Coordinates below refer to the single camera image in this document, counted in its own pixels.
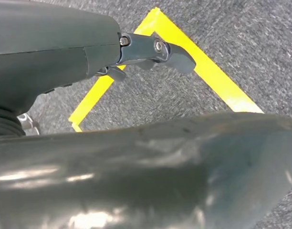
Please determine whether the grey robot body shell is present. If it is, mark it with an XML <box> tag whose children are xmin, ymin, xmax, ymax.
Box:
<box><xmin>0</xmin><ymin>112</ymin><xmax>292</xmax><ymax>229</ymax></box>

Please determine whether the yellow floor tape square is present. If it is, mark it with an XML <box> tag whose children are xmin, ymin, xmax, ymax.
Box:
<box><xmin>68</xmin><ymin>7</ymin><xmax>264</xmax><ymax>133</ymax></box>

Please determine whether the silver metal bracket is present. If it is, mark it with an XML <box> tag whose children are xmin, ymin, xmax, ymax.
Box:
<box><xmin>17</xmin><ymin>113</ymin><xmax>41</xmax><ymax>136</ymax></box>

